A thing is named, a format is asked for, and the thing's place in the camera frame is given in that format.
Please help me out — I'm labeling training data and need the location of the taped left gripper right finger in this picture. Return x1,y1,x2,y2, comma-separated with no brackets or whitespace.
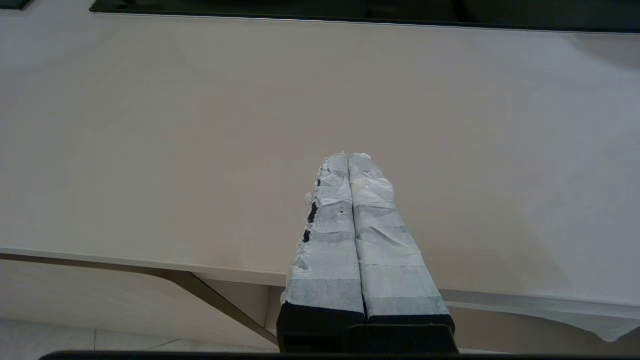
348,153,456,331

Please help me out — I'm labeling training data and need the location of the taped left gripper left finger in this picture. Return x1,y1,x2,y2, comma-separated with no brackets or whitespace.
277,152,368,353

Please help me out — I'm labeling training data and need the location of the brown metal counter support brace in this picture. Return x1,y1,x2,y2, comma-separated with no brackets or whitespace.
0,252,281,347

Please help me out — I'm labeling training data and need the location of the wide black induction cooktop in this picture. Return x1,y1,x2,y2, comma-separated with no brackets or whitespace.
90,0,640,34

